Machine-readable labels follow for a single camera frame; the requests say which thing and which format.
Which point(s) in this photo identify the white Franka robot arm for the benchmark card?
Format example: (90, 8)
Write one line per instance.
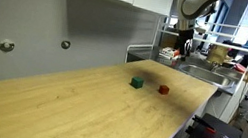
(194, 4)

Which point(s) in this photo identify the white metal rack frame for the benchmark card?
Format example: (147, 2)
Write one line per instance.
(200, 37)

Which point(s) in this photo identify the stainless steel sink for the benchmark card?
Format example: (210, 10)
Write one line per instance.
(206, 74)

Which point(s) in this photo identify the round grey wall socket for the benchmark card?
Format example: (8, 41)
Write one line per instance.
(6, 45)

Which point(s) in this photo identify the small round wall knob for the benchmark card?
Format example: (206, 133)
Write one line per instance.
(65, 44)

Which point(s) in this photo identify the red white box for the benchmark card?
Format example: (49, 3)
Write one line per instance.
(170, 52)

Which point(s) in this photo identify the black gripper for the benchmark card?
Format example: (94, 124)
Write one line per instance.
(183, 37)

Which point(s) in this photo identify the green cube block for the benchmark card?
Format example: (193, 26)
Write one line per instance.
(137, 82)

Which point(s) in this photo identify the orange cube block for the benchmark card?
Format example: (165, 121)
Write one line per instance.
(163, 89)

